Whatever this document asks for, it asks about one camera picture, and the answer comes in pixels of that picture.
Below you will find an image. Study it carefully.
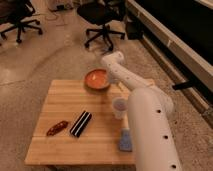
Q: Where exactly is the orange ceramic bowl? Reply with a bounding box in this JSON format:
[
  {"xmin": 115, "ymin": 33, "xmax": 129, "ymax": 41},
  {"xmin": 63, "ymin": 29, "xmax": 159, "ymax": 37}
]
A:
[{"xmin": 84, "ymin": 68, "xmax": 110, "ymax": 90}]

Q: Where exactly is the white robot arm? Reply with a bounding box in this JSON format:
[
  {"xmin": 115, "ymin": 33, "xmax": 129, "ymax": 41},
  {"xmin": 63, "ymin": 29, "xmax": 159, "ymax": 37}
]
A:
[{"xmin": 101, "ymin": 51, "xmax": 183, "ymax": 171}]

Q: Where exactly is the black white striped box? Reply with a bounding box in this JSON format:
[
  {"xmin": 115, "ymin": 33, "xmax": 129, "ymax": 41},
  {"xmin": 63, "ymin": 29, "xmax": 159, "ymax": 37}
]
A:
[{"xmin": 70, "ymin": 111, "xmax": 92, "ymax": 138}]

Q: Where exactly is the black office chair centre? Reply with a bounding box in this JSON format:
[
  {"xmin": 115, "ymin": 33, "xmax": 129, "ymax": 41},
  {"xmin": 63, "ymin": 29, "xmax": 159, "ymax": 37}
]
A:
[{"xmin": 77, "ymin": 0, "xmax": 125, "ymax": 51}]

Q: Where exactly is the black office chair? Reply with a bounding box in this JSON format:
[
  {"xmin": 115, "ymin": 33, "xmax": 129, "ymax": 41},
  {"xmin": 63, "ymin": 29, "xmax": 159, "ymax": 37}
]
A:
[
  {"xmin": 77, "ymin": 0, "xmax": 125, "ymax": 51},
  {"xmin": 0, "ymin": 0, "xmax": 43, "ymax": 44}
]

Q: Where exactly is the wooden table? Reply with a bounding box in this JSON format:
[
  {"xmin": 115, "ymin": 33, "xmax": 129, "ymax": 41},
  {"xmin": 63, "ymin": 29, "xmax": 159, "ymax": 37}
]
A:
[{"xmin": 25, "ymin": 80, "xmax": 135, "ymax": 166}]

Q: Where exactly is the blue sponge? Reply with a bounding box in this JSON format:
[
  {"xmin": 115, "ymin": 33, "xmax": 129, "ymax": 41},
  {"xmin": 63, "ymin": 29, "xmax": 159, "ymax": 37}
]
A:
[{"xmin": 118, "ymin": 129, "xmax": 132, "ymax": 152}]

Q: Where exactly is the long grey workbench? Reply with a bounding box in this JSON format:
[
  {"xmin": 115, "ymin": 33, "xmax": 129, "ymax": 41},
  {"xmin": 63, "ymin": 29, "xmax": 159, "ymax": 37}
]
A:
[{"xmin": 126, "ymin": 0, "xmax": 213, "ymax": 115}]

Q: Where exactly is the red brown snack wrapper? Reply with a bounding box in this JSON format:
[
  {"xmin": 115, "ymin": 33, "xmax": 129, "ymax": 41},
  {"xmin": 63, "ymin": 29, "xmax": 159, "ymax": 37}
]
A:
[{"xmin": 46, "ymin": 121, "xmax": 68, "ymax": 136}]

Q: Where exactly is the black office chair left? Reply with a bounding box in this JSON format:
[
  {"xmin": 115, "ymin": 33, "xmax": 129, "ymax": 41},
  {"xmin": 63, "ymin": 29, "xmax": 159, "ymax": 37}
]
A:
[{"xmin": 0, "ymin": 0, "xmax": 43, "ymax": 44}]

